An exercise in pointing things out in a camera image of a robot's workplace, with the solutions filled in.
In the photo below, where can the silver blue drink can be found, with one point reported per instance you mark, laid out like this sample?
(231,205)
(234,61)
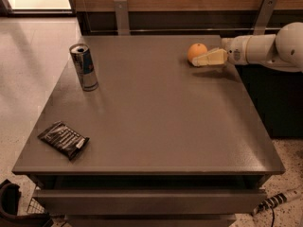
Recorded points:
(81,57)

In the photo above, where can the orange fruit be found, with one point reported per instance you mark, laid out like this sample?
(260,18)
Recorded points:
(196,50)

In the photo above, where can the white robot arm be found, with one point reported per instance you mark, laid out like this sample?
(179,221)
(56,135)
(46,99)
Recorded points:
(282,51)

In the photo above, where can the right metal bracket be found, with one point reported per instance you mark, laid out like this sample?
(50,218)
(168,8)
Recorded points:
(265,12)

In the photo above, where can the black snack packet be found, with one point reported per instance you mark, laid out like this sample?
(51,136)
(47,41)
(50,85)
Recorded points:
(64,139)

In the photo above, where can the metal bracket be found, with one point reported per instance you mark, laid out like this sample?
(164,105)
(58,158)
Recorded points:
(122,17)
(265,12)

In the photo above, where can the striped power strip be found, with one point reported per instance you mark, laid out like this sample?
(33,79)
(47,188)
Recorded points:
(278,199)

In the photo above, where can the dark robot base part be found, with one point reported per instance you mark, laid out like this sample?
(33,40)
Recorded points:
(9,203)

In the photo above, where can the left metal bracket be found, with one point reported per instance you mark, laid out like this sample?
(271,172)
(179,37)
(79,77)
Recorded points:
(122,17)

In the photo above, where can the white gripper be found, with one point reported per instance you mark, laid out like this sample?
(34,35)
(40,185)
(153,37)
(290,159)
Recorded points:
(236,52)

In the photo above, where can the grey drawer cabinet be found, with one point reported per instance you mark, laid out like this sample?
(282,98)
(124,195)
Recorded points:
(169,144)

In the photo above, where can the wire mesh basket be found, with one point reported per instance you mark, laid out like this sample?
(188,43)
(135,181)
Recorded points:
(34,207)

